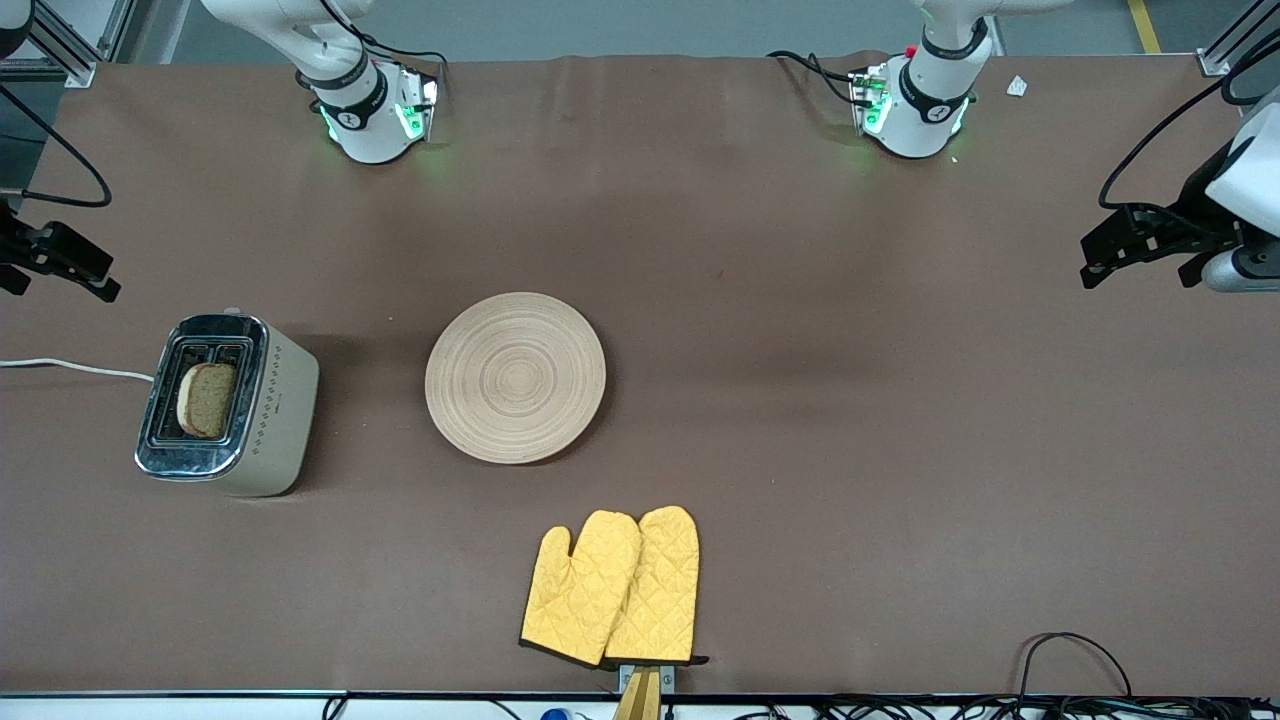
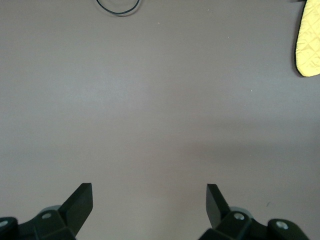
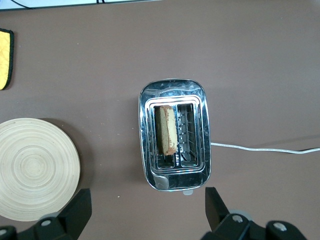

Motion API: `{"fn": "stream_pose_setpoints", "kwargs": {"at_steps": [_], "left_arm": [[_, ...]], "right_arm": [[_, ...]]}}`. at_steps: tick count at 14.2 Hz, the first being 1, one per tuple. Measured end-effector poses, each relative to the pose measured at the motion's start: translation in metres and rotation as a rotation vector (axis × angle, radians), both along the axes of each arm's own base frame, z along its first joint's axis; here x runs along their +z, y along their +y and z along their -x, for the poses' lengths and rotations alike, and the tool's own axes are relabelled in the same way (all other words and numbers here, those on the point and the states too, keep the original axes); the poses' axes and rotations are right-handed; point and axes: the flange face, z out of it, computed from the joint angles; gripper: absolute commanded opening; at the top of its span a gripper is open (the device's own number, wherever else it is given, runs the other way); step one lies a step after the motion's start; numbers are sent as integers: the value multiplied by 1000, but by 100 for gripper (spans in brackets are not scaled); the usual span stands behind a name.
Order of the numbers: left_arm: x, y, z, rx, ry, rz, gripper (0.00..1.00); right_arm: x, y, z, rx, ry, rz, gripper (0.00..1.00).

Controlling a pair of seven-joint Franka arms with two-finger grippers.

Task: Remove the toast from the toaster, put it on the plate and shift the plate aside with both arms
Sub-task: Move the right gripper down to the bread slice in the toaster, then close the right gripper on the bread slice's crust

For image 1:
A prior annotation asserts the brown toast slice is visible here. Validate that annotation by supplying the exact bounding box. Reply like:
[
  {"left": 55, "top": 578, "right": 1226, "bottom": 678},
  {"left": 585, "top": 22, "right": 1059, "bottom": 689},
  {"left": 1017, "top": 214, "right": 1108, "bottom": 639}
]
[{"left": 177, "top": 362, "right": 238, "bottom": 439}]

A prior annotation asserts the round wooden plate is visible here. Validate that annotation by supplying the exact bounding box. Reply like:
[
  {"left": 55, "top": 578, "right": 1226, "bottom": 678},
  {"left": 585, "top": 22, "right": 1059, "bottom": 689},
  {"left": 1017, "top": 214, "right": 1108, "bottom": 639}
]
[{"left": 425, "top": 291, "right": 607, "bottom": 465}]

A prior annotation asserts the beige chrome toaster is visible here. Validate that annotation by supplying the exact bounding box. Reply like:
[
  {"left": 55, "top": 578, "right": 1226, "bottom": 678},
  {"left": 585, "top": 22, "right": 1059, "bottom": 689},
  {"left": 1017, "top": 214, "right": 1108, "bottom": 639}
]
[{"left": 135, "top": 308, "right": 321, "bottom": 498}]

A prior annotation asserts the brown table cover mat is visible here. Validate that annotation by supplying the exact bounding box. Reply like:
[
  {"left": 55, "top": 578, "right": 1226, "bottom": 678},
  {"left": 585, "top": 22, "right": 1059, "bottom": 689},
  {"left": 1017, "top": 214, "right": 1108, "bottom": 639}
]
[{"left": 0, "top": 52, "right": 1280, "bottom": 698}]

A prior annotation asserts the yellow quilted oven mitt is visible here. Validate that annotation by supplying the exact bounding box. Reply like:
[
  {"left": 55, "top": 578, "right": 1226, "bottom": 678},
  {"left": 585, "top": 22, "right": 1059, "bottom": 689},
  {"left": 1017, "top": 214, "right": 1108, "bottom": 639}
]
[
  {"left": 604, "top": 505, "right": 709, "bottom": 666},
  {"left": 520, "top": 510, "right": 642, "bottom": 668}
]

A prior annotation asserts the white toaster power cord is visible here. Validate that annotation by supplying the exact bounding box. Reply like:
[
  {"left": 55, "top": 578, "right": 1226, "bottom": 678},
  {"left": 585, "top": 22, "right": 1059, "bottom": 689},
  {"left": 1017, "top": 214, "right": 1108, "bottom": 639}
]
[{"left": 0, "top": 358, "right": 156, "bottom": 383}]

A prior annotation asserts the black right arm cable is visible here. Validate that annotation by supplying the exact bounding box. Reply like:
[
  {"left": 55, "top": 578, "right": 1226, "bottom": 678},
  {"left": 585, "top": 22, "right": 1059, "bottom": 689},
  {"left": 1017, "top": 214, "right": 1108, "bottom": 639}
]
[{"left": 0, "top": 85, "right": 111, "bottom": 209}]

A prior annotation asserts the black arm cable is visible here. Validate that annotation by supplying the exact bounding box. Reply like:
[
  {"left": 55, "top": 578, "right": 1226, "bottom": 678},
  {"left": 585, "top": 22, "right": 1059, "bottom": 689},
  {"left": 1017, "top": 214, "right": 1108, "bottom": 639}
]
[
  {"left": 1098, "top": 25, "right": 1280, "bottom": 211},
  {"left": 0, "top": 85, "right": 111, "bottom": 209}
]

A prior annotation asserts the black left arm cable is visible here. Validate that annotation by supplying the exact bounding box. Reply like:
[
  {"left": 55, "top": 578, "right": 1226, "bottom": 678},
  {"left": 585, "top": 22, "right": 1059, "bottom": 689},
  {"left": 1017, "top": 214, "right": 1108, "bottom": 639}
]
[{"left": 1098, "top": 25, "right": 1280, "bottom": 211}]

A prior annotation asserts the aluminium frame profile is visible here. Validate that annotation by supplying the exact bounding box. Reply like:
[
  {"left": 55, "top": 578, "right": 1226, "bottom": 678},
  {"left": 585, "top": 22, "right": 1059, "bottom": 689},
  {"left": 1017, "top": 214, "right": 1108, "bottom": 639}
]
[
  {"left": 0, "top": 0, "right": 136, "bottom": 89},
  {"left": 1197, "top": 0, "right": 1280, "bottom": 79}
]

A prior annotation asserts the black base cable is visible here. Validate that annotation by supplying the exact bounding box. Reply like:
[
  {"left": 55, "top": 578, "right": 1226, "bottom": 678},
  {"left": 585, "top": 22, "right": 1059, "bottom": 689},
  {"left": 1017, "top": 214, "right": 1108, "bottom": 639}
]
[{"left": 768, "top": 50, "right": 863, "bottom": 107}]

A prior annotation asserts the black looped cable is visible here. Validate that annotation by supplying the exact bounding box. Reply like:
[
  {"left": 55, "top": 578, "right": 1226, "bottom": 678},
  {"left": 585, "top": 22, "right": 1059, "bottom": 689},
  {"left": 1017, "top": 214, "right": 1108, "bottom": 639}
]
[{"left": 1020, "top": 632, "right": 1133, "bottom": 701}]

